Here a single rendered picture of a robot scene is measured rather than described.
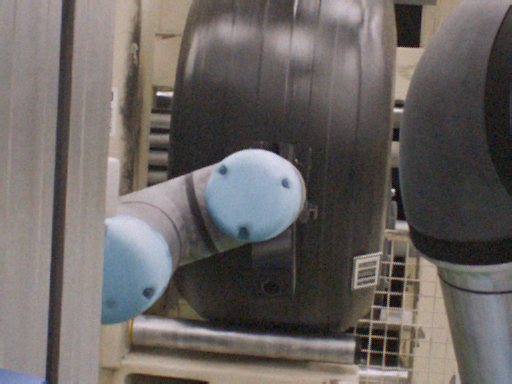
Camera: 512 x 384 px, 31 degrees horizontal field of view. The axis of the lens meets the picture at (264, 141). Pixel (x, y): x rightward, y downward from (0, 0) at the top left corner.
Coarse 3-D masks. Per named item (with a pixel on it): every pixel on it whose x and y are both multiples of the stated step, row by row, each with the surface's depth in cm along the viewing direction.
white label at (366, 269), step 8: (360, 256) 124; (368, 256) 124; (376, 256) 124; (360, 264) 124; (368, 264) 125; (376, 264) 125; (352, 272) 125; (360, 272) 125; (368, 272) 126; (376, 272) 126; (352, 280) 126; (360, 280) 126; (368, 280) 127; (376, 280) 127; (352, 288) 127
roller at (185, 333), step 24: (144, 336) 137; (168, 336) 137; (192, 336) 136; (216, 336) 136; (240, 336) 136; (264, 336) 135; (288, 336) 135; (312, 336) 135; (336, 336) 135; (312, 360) 135; (336, 360) 135; (360, 360) 135
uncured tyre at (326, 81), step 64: (256, 0) 128; (320, 0) 128; (384, 0) 133; (192, 64) 125; (256, 64) 122; (320, 64) 122; (384, 64) 125; (192, 128) 122; (256, 128) 120; (320, 128) 120; (384, 128) 123; (320, 192) 120; (384, 192) 125; (320, 256) 123; (256, 320) 136; (320, 320) 133
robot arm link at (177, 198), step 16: (192, 176) 81; (144, 192) 80; (160, 192) 80; (176, 192) 80; (192, 192) 79; (160, 208) 75; (176, 208) 79; (192, 208) 79; (176, 224) 75; (192, 224) 79; (192, 240) 79; (208, 240) 79; (192, 256) 80
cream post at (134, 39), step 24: (120, 0) 141; (144, 0) 144; (120, 24) 142; (144, 24) 145; (120, 48) 142; (144, 48) 147; (120, 72) 142; (144, 72) 148; (120, 96) 142; (144, 96) 149; (120, 120) 143; (144, 120) 150; (120, 144) 143; (144, 144) 151; (120, 168) 143; (144, 168) 153; (120, 192) 144
